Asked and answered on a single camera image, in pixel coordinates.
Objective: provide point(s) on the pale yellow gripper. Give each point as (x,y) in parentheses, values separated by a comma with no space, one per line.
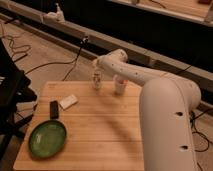
(95,63)

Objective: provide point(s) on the small white bottle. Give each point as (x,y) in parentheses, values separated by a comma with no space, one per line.
(97,78)

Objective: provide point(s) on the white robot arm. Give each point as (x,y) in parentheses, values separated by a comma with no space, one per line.
(165,103)

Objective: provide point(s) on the translucent plastic cup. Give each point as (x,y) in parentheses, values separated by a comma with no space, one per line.
(119,85)

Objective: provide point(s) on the white rectangular eraser block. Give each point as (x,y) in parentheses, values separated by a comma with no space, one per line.
(68,101)

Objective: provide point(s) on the black rectangular block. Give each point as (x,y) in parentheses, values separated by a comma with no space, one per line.
(54,110)

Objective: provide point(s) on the wooden board table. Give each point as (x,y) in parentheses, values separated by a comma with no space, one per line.
(103,130)

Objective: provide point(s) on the green glass plate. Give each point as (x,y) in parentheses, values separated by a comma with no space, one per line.
(47,139)

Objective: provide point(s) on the long metal rail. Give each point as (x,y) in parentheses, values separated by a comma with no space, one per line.
(179,44)

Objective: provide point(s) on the black chair frame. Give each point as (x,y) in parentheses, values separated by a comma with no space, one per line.
(14,89)

